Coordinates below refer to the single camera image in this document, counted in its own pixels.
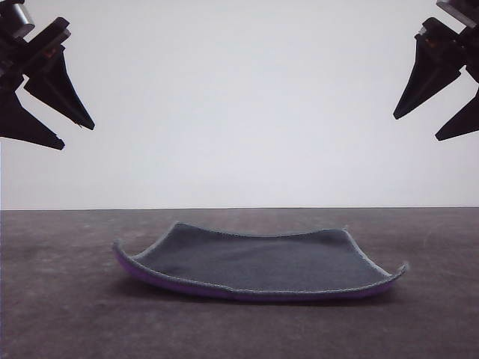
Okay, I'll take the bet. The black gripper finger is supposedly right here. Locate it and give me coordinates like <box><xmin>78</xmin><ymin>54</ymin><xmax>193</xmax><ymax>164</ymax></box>
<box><xmin>435</xmin><ymin>106</ymin><xmax>479</xmax><ymax>142</ymax></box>
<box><xmin>23</xmin><ymin>43</ymin><xmax>95</xmax><ymax>132</ymax></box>
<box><xmin>0</xmin><ymin>88</ymin><xmax>66</xmax><ymax>150</ymax></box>
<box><xmin>392</xmin><ymin>36</ymin><xmax>462</xmax><ymax>120</ymax></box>

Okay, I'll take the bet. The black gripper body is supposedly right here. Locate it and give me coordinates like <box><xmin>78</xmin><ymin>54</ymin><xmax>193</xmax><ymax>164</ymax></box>
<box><xmin>0</xmin><ymin>16</ymin><xmax>72</xmax><ymax>91</ymax></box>
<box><xmin>414</xmin><ymin>13</ymin><xmax>479</xmax><ymax>85</ymax></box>

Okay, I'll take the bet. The purple towel with grey hem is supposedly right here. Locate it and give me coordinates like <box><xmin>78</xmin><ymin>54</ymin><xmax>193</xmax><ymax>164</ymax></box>
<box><xmin>112</xmin><ymin>221</ymin><xmax>409</xmax><ymax>303</ymax></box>

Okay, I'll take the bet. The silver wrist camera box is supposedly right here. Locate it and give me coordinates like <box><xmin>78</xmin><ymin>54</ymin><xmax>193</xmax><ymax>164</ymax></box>
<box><xmin>436</xmin><ymin>0</ymin><xmax>467</xmax><ymax>18</ymax></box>
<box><xmin>6</xmin><ymin>1</ymin><xmax>37</xmax><ymax>37</ymax></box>

